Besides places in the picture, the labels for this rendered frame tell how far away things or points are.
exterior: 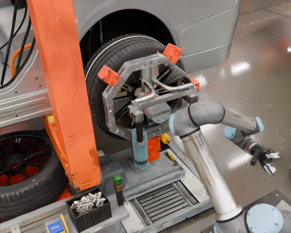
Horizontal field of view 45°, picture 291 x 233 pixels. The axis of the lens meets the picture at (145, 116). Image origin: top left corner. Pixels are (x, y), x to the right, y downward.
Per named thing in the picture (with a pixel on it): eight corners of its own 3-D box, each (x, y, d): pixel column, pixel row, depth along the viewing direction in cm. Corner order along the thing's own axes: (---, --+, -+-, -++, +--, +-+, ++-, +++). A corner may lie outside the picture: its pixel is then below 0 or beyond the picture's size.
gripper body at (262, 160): (276, 152, 208) (261, 142, 218) (265, 156, 205) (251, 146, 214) (274, 162, 212) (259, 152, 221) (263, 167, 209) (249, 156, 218)
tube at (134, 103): (146, 83, 201) (145, 67, 195) (163, 98, 187) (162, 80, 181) (118, 91, 195) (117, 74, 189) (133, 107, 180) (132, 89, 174)
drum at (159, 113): (155, 104, 220) (154, 84, 212) (172, 120, 203) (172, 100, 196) (135, 110, 215) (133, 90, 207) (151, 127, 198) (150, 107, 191)
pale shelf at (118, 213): (118, 197, 204) (117, 193, 202) (130, 217, 191) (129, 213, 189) (45, 226, 189) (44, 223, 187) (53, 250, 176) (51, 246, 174)
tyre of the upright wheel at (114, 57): (94, 22, 202) (69, 122, 227) (109, 34, 184) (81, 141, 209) (182, 42, 238) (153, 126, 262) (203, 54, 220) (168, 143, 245)
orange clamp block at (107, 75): (115, 71, 196) (104, 64, 190) (121, 77, 190) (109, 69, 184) (108, 82, 197) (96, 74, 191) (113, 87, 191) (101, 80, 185)
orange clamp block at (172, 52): (169, 59, 209) (176, 46, 207) (176, 64, 203) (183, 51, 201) (160, 56, 205) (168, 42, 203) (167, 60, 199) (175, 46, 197)
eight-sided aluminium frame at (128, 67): (182, 121, 238) (183, 46, 208) (187, 125, 233) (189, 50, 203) (108, 146, 218) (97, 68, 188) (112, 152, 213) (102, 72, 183)
